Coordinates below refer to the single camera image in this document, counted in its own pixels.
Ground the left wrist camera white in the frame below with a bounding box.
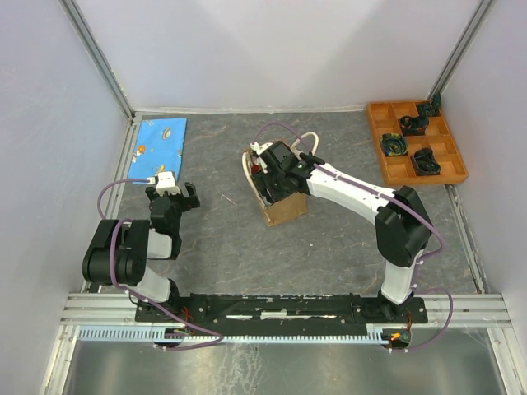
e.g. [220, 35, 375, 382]
[147, 171, 181, 196]

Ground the left corner aluminium post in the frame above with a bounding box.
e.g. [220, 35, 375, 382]
[58, 0, 134, 119]

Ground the right corner aluminium post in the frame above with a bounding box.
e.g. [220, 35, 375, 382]
[427, 0, 495, 99]

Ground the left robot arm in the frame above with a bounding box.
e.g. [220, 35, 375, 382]
[82, 182, 200, 321]

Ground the rolled green blue sock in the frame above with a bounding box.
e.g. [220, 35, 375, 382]
[380, 133, 408, 157]

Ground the rolled black sock upper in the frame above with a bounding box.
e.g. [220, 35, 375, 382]
[399, 115, 429, 136]

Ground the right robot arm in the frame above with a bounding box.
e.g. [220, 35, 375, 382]
[242, 141, 433, 322]

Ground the orange compartment tray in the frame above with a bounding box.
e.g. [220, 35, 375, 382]
[366, 100, 469, 187]

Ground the rolled sock corner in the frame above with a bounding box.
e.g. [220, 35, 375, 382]
[416, 93, 441, 118]

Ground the rolled black sock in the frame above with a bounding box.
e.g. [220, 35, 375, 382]
[412, 147, 441, 176]
[399, 115, 429, 136]

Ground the aluminium frame rail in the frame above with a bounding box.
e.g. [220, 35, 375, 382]
[60, 293, 511, 328]

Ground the corner aluminium post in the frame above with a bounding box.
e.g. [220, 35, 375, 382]
[58, 0, 134, 119]
[427, 0, 495, 99]

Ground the blue patterned cloth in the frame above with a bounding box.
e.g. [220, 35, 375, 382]
[127, 118, 187, 179]

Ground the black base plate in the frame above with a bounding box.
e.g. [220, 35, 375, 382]
[135, 294, 428, 339]

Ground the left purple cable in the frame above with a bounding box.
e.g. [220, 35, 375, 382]
[96, 178, 226, 352]

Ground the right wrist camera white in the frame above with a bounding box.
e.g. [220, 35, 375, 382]
[250, 142, 272, 174]

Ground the brown paper bag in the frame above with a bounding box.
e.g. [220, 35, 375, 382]
[241, 138, 308, 226]

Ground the rolled black sock lower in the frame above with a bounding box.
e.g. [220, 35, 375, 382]
[412, 147, 441, 176]

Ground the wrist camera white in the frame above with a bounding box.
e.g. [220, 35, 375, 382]
[147, 171, 181, 196]
[250, 142, 272, 174]

